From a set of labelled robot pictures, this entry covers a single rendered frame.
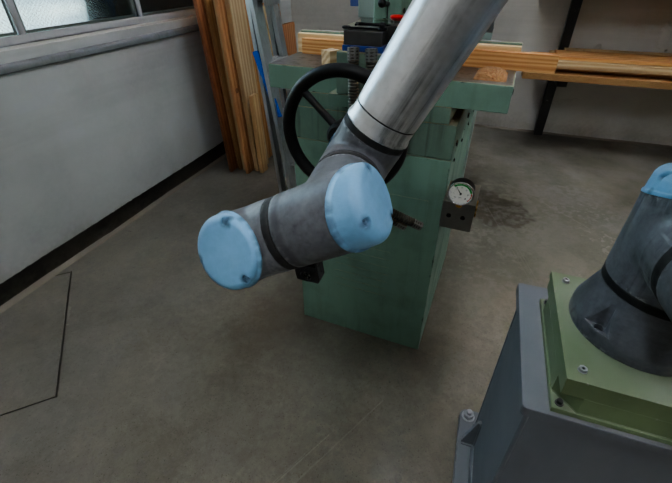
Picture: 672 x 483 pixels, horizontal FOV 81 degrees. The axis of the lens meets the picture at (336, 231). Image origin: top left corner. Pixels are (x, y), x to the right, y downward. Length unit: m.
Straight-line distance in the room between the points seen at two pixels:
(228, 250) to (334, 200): 0.14
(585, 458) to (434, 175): 0.65
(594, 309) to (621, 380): 0.10
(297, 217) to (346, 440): 0.94
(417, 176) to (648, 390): 0.65
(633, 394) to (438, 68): 0.51
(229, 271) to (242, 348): 1.03
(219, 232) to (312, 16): 3.30
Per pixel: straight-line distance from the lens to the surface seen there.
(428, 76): 0.47
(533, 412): 0.74
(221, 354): 1.48
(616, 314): 0.72
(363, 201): 0.39
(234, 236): 0.44
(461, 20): 0.46
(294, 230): 0.41
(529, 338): 0.83
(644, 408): 0.73
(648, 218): 0.67
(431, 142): 1.02
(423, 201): 1.09
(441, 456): 1.28
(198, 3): 2.46
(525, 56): 1.12
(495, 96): 0.98
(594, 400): 0.72
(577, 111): 3.58
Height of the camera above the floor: 1.12
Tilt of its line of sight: 34 degrees down
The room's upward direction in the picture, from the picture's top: straight up
